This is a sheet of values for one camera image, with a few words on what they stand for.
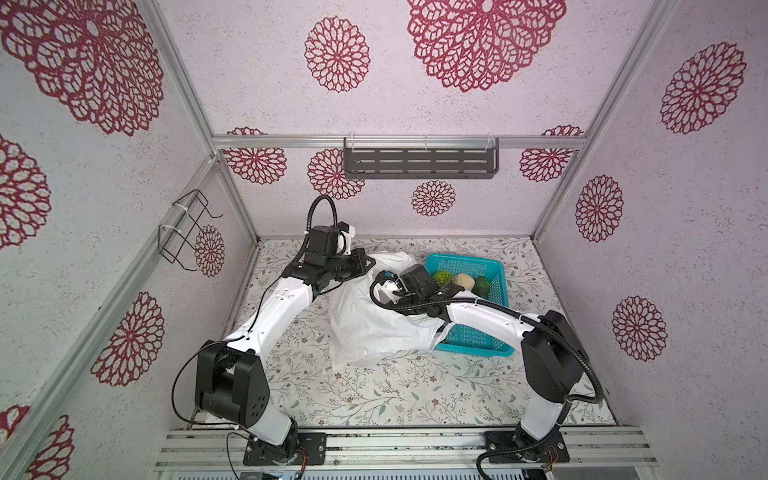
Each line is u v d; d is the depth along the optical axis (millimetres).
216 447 740
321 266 625
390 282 774
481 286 1001
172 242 738
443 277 1003
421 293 684
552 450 729
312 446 740
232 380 432
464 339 944
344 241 689
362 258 716
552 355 468
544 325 500
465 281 1008
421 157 955
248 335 461
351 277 736
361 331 776
